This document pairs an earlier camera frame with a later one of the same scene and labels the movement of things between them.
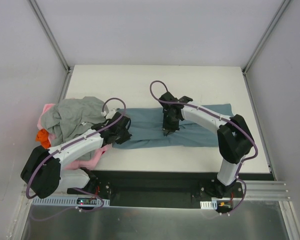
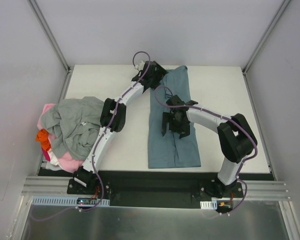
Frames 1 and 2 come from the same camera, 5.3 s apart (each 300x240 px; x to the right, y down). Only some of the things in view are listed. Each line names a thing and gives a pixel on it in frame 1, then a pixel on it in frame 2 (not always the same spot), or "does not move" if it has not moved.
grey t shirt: [66, 118] does not move
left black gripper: [123, 128] -> [158, 74]
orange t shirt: [42, 136] does not move
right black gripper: [170, 122] does not move
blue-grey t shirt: [147, 125] -> [169, 150]
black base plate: [169, 189] does not move
